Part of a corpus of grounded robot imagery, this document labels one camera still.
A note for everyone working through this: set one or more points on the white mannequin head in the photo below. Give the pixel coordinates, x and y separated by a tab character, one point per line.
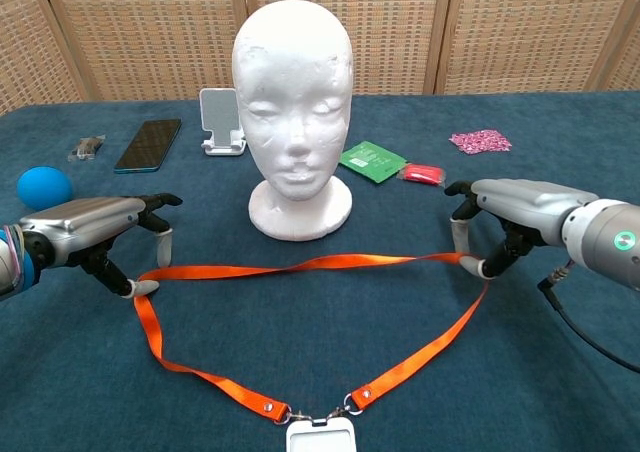
292	97

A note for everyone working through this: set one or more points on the black smartphone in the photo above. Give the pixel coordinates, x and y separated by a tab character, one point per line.
148	144

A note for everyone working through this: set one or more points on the green foil packet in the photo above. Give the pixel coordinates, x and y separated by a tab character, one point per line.
372	161

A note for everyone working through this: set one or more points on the white badge card holder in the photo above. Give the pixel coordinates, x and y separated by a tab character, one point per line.
320	439

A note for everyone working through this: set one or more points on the pink patterned packet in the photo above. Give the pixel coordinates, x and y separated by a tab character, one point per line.
480	141

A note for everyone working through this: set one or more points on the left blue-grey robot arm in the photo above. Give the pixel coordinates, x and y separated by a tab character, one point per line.
10	267

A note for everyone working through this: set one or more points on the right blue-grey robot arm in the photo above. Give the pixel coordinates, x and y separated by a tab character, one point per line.
605	242

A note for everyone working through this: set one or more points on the blue felt table mat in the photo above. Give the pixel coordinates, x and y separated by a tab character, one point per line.
320	332

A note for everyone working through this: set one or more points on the blue ball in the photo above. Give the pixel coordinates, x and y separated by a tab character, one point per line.
44	188

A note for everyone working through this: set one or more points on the red snack packet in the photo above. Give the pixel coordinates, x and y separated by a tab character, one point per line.
422	174

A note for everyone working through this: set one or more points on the woven bamboo folding screen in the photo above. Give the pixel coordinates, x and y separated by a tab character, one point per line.
150	32

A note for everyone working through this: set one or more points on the white small box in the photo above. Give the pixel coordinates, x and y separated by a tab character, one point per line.
220	117

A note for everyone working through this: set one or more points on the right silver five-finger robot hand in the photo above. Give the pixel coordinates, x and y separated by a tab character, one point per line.
530	207

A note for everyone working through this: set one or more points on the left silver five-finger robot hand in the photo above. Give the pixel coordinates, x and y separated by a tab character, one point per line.
85	222

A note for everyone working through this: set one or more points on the clear packet with brown item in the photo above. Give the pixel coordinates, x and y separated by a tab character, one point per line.
86	148

